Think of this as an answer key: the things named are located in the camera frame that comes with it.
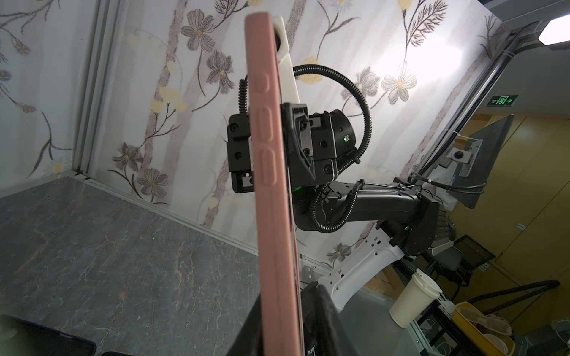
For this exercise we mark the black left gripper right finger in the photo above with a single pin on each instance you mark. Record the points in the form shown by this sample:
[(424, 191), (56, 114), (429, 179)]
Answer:
[(323, 331)]

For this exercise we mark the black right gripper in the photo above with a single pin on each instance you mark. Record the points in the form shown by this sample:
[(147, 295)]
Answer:
[(310, 148)]

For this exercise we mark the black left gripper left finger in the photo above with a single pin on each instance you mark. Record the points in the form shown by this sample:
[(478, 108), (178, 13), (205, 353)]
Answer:
[(249, 341)]

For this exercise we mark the phone with pink case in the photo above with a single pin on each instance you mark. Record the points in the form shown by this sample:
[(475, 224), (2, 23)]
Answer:
[(280, 292)]

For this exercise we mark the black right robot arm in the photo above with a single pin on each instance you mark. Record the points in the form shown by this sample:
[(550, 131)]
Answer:
[(411, 219)]

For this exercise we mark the black phone lying flat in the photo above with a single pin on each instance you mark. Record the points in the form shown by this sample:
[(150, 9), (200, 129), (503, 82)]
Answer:
[(21, 337)]

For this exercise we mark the white paper cup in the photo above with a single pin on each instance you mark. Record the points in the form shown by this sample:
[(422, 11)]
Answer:
[(417, 295)]

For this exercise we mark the black monitor on stand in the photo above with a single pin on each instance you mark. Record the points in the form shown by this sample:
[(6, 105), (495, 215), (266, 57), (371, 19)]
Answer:
[(475, 161)]

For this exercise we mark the yellow tray with items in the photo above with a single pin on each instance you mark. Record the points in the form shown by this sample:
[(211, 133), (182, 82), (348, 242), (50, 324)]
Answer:
[(490, 334)]

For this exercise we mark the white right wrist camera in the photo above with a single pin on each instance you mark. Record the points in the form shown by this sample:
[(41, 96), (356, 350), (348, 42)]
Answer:
[(289, 90)]

